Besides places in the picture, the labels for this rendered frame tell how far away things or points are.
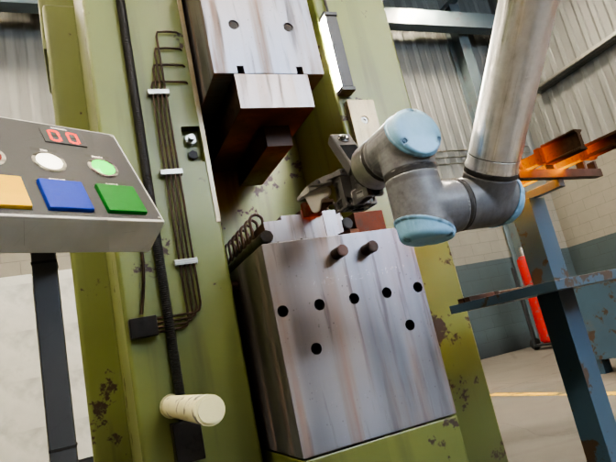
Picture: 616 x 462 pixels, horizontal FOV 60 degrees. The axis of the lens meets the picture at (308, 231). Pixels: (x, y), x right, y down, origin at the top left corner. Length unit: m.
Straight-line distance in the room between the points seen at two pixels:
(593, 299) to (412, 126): 4.20
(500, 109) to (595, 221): 9.42
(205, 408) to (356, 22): 1.33
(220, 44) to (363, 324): 0.76
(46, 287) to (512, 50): 0.86
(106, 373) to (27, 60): 6.91
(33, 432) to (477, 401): 5.34
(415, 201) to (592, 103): 9.46
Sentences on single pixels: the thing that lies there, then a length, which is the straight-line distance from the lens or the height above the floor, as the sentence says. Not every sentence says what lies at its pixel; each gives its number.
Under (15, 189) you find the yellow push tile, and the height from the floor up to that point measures 1.01.
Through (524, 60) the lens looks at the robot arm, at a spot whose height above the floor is 1.02.
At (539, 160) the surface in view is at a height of 0.96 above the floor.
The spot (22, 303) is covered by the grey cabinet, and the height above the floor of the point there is 1.79.
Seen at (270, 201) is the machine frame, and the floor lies 1.18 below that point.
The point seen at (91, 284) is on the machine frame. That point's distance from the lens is 1.74.
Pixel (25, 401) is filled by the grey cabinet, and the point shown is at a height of 0.79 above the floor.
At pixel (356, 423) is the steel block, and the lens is 1.19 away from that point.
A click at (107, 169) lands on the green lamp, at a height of 1.08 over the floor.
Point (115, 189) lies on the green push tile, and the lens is 1.05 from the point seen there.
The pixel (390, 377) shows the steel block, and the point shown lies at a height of 0.58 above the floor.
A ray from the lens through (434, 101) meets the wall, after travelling 10.01.
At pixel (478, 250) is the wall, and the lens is 9.34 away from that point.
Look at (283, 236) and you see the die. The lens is 1.25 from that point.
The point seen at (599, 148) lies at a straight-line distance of 1.33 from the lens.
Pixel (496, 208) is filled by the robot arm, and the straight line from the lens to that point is 0.94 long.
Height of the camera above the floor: 0.67
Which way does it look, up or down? 12 degrees up
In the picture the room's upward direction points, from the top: 12 degrees counter-clockwise
